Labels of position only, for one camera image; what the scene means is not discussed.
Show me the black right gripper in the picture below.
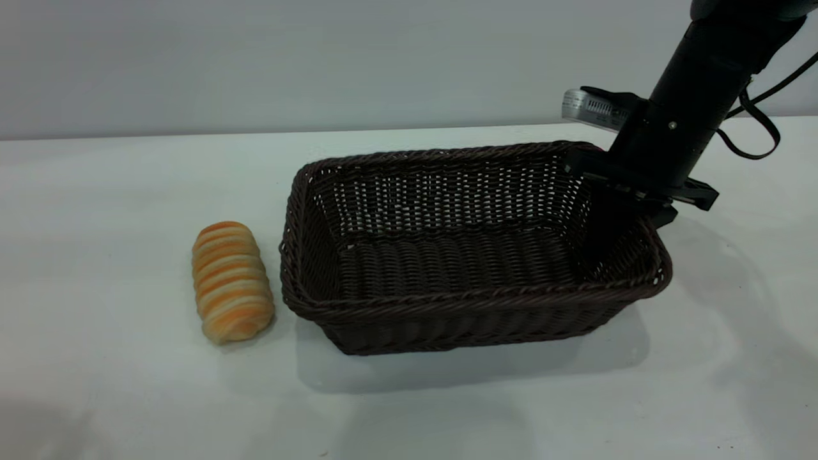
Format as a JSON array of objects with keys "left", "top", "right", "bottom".
[{"left": 565, "top": 99, "right": 720, "bottom": 268}]

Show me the dark brown wicker basket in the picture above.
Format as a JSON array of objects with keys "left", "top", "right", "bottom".
[{"left": 279, "top": 141, "right": 673, "bottom": 356}]

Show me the striped orange bread roll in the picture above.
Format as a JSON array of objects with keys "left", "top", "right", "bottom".
[{"left": 192, "top": 221, "right": 275, "bottom": 345}]

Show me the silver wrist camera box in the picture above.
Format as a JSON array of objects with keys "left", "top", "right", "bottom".
[{"left": 562, "top": 86, "right": 647, "bottom": 132}]

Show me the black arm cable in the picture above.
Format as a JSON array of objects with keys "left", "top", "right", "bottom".
[{"left": 714, "top": 51, "right": 818, "bottom": 161}]

